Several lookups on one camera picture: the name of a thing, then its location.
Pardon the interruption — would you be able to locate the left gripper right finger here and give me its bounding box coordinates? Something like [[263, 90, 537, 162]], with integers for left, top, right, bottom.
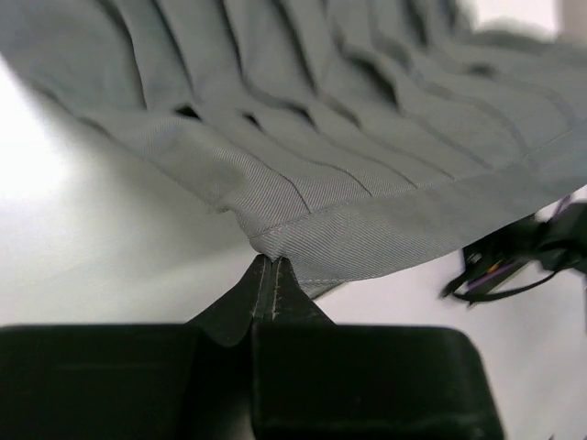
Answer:
[[250, 258, 504, 439]]

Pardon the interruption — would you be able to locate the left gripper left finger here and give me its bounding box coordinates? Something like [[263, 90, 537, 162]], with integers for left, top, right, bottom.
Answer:
[[1, 256, 269, 439]]

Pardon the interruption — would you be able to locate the grey pleated skirt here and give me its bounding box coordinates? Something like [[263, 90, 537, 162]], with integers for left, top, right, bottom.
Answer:
[[1, 1, 586, 288]]

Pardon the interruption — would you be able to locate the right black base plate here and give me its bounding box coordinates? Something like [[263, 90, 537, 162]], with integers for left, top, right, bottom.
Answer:
[[441, 196, 586, 306]]

